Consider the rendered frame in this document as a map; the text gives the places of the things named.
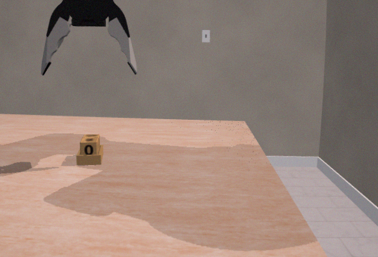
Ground brown wooden tray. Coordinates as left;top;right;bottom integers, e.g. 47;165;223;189
76;145;104;165

